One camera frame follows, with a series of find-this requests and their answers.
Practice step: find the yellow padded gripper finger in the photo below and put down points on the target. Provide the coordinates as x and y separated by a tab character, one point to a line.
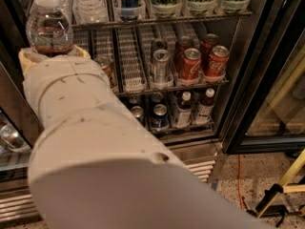
30	60
78	52

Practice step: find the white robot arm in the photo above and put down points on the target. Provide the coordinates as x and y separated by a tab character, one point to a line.
96	167

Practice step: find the clear water bottle right column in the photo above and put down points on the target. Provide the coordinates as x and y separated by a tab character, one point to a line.
90	11

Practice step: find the steel fridge left door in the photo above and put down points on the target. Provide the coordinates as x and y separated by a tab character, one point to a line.
13	106

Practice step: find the brown bottle white cap left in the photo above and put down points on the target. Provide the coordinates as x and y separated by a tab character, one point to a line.
183	110

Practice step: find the brown bottle white cap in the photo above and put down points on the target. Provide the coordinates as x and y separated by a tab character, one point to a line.
183	110
204	107

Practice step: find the brown bottle white cap right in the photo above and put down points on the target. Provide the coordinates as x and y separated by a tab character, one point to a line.
204	107

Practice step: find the steel fridge base grille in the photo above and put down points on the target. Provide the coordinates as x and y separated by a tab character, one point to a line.
204	160

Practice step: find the black fridge right door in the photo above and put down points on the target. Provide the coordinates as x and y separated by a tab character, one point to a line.
266	108

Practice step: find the pepsi can back left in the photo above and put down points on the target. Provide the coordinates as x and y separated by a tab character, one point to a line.
134	100

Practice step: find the blue red energy drink can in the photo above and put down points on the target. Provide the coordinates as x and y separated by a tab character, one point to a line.
128	9

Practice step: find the can behind left glass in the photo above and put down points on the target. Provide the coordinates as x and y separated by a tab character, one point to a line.
16	142

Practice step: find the silver blue can back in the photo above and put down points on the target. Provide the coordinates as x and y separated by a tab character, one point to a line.
157	44

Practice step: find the blue pepsi can front left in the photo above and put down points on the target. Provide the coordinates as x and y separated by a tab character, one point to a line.
138	113

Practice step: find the blue pepsi can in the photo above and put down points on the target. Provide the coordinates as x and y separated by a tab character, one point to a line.
159	116
138	113

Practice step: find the silver can front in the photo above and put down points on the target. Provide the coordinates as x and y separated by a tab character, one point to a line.
160	65

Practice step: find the pepsi can back right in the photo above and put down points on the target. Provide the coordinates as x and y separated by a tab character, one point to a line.
156	98

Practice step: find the blue pepsi can front right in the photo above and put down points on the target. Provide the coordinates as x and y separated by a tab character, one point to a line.
159	116

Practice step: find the red cola can back left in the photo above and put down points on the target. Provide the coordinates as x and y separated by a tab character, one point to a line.
183	43

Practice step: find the red cola can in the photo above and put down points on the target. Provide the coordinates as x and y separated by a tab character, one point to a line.
216	62
183	43
190	64
206	44

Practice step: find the red cola can front left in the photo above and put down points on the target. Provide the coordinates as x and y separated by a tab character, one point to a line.
190	64

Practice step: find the red cola can back right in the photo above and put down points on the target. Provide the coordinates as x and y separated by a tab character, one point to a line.
206	44

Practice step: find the red cola can front right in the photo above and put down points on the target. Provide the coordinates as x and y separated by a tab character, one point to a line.
216	62

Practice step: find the yellow black wheeled stand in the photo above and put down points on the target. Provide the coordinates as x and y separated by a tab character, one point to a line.
265	207

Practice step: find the middle wire shelf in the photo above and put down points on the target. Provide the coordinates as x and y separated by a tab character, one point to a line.
175	88

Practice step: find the wire shelf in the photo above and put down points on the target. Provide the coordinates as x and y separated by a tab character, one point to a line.
175	88
149	21
171	129

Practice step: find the bottom wire shelf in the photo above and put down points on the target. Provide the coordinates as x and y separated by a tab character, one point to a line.
171	129

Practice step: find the top wire shelf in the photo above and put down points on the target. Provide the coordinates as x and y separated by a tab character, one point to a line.
149	21

